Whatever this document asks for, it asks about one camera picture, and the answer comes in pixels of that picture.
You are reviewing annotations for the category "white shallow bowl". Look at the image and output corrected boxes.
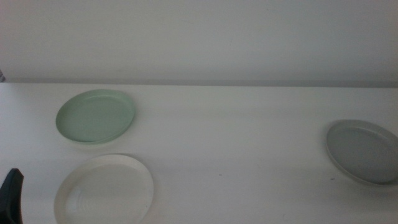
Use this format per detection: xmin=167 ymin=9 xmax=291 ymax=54
xmin=53 ymin=154 xmax=155 ymax=224

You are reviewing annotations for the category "pale green shallow bowl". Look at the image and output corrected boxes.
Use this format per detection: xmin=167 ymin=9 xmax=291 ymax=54
xmin=55 ymin=88 xmax=136 ymax=145

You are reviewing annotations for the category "grey shallow bowl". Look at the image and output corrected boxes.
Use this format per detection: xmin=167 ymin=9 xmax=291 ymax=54
xmin=325 ymin=119 xmax=398 ymax=186

